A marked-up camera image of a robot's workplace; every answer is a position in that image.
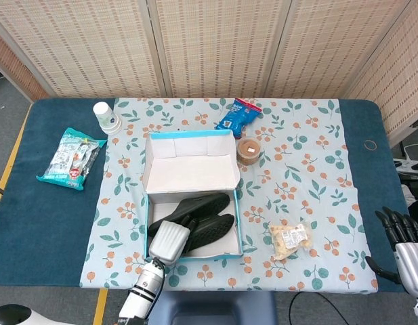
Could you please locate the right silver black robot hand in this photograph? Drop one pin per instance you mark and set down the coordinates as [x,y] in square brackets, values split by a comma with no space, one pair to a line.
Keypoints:
[412,260]

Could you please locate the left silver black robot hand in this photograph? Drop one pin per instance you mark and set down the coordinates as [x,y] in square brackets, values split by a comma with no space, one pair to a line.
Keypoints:
[168,242]

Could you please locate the black slipper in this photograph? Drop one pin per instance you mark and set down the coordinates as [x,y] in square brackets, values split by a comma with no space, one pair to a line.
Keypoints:
[215,230]
[208,204]

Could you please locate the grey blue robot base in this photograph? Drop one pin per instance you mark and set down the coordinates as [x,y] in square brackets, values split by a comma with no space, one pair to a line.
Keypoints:
[222,304]

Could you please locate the open blue shoe box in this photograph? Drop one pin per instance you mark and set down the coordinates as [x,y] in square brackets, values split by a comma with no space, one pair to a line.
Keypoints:
[191,169]

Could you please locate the white chair base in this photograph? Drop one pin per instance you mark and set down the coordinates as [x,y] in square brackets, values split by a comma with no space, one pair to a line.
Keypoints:
[410,165]

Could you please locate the clear bag of pale snacks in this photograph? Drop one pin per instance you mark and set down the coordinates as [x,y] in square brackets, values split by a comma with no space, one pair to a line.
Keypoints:
[288,240]

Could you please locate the clear tub with brown snack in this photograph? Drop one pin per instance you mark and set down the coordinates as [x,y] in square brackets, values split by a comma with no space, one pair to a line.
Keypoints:
[249,150]

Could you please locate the tan rubber band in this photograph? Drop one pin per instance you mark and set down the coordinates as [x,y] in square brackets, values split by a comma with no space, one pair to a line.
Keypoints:
[364,145]

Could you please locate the dark blue table cover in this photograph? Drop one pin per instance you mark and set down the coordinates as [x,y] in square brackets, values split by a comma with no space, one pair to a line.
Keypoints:
[42,220]

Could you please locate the teal snack package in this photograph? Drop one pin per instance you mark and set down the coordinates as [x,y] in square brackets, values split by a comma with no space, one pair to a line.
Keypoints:
[71,159]

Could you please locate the floral light blue tablecloth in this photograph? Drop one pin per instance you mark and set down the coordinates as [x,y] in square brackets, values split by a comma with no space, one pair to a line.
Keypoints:
[313,169]

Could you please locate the floral paper cup stack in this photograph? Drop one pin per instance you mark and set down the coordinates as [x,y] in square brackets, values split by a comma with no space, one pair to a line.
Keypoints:
[103,116]

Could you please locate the blue snack bag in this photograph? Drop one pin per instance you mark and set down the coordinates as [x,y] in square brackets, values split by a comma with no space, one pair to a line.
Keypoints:
[235,118]

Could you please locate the woven bamboo folding screen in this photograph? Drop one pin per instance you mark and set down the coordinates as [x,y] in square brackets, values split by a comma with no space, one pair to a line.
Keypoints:
[212,44]

